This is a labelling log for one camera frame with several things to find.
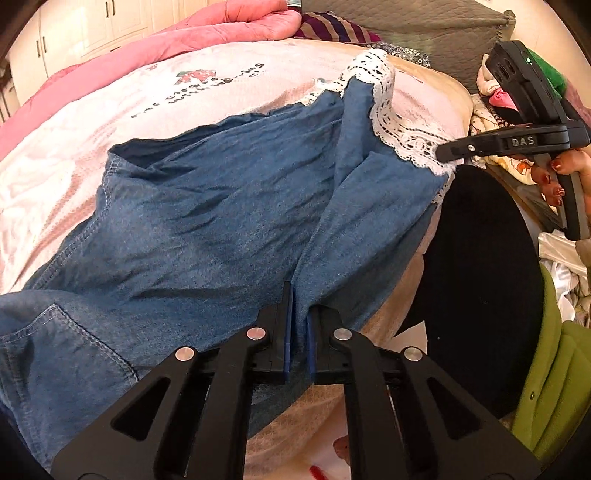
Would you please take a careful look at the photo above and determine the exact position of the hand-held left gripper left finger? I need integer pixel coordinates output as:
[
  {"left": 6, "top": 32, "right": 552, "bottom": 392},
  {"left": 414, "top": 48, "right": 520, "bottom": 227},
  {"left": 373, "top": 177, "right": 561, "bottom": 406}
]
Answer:
[{"left": 50, "top": 280, "right": 296, "bottom": 480}]

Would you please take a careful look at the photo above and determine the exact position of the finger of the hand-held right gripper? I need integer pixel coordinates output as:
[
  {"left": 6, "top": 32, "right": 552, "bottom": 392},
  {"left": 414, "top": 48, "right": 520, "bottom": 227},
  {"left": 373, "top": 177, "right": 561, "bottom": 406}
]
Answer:
[{"left": 436, "top": 128, "right": 503, "bottom": 164}]

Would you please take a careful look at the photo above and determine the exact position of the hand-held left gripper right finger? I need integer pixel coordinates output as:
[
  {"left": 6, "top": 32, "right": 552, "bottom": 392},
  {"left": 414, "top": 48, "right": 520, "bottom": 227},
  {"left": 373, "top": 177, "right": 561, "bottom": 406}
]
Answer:
[{"left": 306, "top": 305, "right": 542, "bottom": 480}]

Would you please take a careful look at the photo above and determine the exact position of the blue denim pants lace hem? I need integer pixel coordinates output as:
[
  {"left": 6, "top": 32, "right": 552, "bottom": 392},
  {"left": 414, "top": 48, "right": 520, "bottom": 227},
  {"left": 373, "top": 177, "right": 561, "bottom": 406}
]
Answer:
[{"left": 0, "top": 50, "right": 456, "bottom": 472}]

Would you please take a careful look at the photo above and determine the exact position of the person's right hand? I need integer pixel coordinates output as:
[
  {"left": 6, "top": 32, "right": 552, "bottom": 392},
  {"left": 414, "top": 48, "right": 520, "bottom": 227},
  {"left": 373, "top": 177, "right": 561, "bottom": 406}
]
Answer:
[{"left": 531, "top": 148, "right": 591, "bottom": 208}]

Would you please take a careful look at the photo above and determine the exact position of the green cloth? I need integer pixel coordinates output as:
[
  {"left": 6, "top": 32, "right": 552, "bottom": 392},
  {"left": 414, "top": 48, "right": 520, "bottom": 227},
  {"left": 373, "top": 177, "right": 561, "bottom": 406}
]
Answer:
[{"left": 526, "top": 46, "right": 570, "bottom": 99}]

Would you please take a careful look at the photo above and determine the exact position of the cream patterned cloth pile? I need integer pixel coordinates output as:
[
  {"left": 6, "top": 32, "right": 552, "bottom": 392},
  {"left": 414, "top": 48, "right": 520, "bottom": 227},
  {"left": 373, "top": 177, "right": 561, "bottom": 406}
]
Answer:
[{"left": 468, "top": 53, "right": 561, "bottom": 213}]

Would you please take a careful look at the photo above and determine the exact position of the grey quilted headboard cover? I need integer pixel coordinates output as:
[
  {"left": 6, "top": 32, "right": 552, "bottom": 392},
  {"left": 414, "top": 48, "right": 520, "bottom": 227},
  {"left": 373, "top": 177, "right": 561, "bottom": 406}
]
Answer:
[{"left": 300, "top": 0, "right": 518, "bottom": 93}]

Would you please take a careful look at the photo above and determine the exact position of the dark floral cloth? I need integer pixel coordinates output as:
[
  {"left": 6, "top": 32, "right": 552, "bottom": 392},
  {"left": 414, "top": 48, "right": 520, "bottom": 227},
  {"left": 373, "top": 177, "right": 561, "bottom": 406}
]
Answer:
[{"left": 369, "top": 41, "right": 432, "bottom": 70}]

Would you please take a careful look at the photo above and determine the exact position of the person's black-clothed leg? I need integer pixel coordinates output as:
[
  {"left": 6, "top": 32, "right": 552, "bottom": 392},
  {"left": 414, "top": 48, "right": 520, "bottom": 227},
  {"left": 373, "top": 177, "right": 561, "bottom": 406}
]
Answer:
[{"left": 399, "top": 164, "right": 546, "bottom": 418}]

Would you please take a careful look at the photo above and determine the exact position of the white shiny cloth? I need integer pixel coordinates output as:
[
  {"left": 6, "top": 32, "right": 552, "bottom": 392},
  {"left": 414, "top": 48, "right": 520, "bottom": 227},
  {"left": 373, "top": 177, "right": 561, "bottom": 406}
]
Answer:
[{"left": 538, "top": 231, "right": 591, "bottom": 328}]

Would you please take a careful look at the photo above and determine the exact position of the purple striped cloth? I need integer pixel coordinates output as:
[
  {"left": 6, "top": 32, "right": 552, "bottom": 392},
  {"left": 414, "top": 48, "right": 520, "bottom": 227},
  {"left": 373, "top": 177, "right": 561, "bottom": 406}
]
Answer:
[{"left": 295, "top": 11, "right": 382, "bottom": 44}]

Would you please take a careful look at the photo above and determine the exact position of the person's green jacket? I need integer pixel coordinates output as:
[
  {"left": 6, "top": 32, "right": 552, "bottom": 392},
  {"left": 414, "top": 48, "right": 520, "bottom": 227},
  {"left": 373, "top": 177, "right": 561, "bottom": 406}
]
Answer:
[{"left": 510, "top": 265, "right": 591, "bottom": 467}]

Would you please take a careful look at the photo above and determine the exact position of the pink printed bed sheet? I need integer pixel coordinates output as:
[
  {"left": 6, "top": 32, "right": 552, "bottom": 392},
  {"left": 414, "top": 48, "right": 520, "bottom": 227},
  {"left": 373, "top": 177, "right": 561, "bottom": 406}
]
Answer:
[{"left": 0, "top": 39, "right": 476, "bottom": 480}]

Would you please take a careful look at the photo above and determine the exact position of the pink quilt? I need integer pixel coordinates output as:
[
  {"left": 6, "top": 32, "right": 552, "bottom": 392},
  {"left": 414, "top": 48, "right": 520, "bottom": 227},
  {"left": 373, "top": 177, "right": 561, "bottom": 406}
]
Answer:
[{"left": 0, "top": 0, "right": 303, "bottom": 158}]

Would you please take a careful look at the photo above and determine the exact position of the white wardrobe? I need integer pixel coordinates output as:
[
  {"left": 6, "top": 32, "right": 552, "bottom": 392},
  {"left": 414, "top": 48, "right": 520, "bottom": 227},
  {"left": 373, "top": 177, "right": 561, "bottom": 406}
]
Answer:
[{"left": 7, "top": 0, "right": 160, "bottom": 93}]

